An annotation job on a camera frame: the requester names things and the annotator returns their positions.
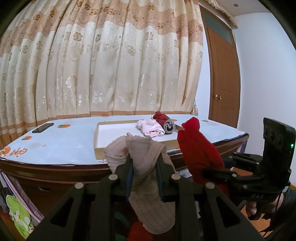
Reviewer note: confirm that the dark red underwear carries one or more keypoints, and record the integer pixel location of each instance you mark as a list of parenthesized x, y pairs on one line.
[(166, 123)]

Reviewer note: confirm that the orange underwear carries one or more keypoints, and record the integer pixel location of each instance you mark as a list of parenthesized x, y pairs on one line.
[(139, 233)]

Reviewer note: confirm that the bright red underwear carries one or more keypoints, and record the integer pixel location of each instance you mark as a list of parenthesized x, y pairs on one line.
[(198, 152)]

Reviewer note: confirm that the black smartphone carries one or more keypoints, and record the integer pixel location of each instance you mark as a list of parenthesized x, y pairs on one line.
[(42, 128)]

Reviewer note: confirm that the light pink underwear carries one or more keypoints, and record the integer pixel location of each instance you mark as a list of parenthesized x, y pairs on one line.
[(150, 128)]

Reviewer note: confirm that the green cartoon bag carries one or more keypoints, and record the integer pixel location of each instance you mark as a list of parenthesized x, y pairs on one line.
[(20, 216)]

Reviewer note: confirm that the brass door knob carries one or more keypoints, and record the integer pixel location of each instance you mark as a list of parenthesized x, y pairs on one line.
[(218, 97)]

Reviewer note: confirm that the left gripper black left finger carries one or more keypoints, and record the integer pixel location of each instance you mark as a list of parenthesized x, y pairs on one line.
[(89, 212)]

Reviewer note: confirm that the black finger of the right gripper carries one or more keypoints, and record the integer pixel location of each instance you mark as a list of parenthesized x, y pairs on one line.
[(228, 178), (243, 161)]

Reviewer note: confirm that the beige floral curtain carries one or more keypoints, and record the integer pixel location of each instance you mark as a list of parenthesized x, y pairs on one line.
[(71, 59)]

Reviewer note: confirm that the beige dotted underwear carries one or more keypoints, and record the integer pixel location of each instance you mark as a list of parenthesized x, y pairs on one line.
[(157, 217)]

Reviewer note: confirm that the curtain tassel tieback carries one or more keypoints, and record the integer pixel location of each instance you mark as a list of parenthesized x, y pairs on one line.
[(194, 110)]

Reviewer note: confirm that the wooden door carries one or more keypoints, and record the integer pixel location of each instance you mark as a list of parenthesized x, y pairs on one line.
[(224, 70)]

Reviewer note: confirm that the person's right hand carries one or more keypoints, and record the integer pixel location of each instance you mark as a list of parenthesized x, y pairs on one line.
[(252, 211)]

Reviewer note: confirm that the white persimmon print tablecloth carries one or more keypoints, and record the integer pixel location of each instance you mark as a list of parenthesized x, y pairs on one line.
[(74, 141)]

